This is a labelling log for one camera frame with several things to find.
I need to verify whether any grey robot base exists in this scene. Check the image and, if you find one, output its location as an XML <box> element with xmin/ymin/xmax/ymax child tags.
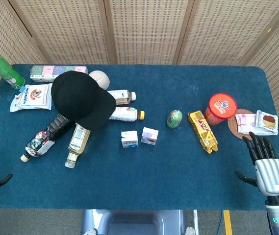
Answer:
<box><xmin>81</xmin><ymin>209</ymin><xmax>186</xmax><ymax>235</ymax></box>

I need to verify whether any blue table cloth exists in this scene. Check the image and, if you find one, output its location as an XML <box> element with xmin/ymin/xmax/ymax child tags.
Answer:
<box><xmin>0</xmin><ymin>64</ymin><xmax>279</xmax><ymax>211</ymax></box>

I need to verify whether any green nesting doll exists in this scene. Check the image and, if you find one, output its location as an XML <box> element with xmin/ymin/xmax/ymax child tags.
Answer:
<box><xmin>166</xmin><ymin>110</ymin><xmax>183</xmax><ymax>128</ymax></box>

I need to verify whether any orange tub with red lid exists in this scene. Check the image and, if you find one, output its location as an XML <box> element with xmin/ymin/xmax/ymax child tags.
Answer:
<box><xmin>204</xmin><ymin>93</ymin><xmax>238</xmax><ymax>126</ymax></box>

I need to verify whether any pink white packet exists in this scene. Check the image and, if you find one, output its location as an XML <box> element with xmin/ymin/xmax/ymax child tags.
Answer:
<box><xmin>235</xmin><ymin>114</ymin><xmax>256</xmax><ymax>134</ymax></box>

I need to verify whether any white packet with red bowl print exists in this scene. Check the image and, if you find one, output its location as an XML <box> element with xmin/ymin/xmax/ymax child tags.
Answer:
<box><xmin>255</xmin><ymin>110</ymin><xmax>279</xmax><ymax>136</ymax></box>

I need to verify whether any gold biscuit pack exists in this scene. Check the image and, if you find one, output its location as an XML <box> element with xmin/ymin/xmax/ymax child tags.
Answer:
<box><xmin>187</xmin><ymin>110</ymin><xmax>218</xmax><ymax>154</ymax></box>

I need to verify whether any yellow liquid clear bottle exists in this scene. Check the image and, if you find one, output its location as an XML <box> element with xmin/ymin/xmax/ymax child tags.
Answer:
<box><xmin>64</xmin><ymin>123</ymin><xmax>91</xmax><ymax>169</ymax></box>

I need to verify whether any tea bottle with white cap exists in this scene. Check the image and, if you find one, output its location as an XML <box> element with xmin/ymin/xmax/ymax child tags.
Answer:
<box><xmin>107</xmin><ymin>90</ymin><xmax>137</xmax><ymax>105</ymax></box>

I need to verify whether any purple drink carton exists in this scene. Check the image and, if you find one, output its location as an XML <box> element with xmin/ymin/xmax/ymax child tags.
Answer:
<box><xmin>141</xmin><ymin>127</ymin><xmax>159</xmax><ymax>145</ymax></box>

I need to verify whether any white snack bag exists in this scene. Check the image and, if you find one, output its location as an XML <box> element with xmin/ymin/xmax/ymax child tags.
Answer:
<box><xmin>9</xmin><ymin>83</ymin><xmax>53</xmax><ymax>113</ymax></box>

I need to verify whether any black baseball cap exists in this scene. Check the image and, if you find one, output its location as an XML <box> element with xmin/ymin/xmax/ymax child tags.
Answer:
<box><xmin>51</xmin><ymin>70</ymin><xmax>117</xmax><ymax>131</ymax></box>

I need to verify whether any dark drink bottle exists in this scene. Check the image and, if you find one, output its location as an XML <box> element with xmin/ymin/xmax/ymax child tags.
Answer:
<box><xmin>20</xmin><ymin>114</ymin><xmax>76</xmax><ymax>163</ymax></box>

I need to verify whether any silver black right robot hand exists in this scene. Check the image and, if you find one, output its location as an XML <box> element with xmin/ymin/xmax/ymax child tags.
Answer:
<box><xmin>235</xmin><ymin>131</ymin><xmax>279</xmax><ymax>196</ymax></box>

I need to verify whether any white blue milk carton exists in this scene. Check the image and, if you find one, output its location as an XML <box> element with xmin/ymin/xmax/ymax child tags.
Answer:
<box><xmin>121</xmin><ymin>130</ymin><xmax>139</xmax><ymax>148</ymax></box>

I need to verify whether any brown woven coaster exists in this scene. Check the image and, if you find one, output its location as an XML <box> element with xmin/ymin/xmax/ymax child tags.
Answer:
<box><xmin>228</xmin><ymin>109</ymin><xmax>257</xmax><ymax>140</ymax></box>

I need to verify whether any beige round bowl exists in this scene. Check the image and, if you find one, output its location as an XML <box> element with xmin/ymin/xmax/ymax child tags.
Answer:
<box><xmin>89</xmin><ymin>70</ymin><xmax>110</xmax><ymax>90</ymax></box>

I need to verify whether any green cylindrical chips can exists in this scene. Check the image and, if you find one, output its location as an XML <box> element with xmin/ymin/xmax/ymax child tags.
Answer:
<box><xmin>0</xmin><ymin>50</ymin><xmax>25</xmax><ymax>89</ymax></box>

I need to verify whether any multicolour long carton box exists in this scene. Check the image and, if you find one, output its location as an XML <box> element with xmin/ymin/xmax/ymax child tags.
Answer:
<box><xmin>30</xmin><ymin>65</ymin><xmax>89</xmax><ymax>82</ymax></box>

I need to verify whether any white bottle with yellow cap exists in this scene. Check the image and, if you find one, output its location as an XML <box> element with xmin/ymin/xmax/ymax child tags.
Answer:
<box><xmin>108</xmin><ymin>107</ymin><xmax>146</xmax><ymax>122</ymax></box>

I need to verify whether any yellow floor tape strip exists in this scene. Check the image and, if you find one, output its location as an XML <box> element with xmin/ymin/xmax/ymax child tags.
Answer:
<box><xmin>223</xmin><ymin>210</ymin><xmax>233</xmax><ymax>235</ymax></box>

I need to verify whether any woven folding screen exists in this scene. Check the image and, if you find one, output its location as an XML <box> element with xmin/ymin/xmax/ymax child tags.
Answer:
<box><xmin>0</xmin><ymin>0</ymin><xmax>279</xmax><ymax>120</ymax></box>

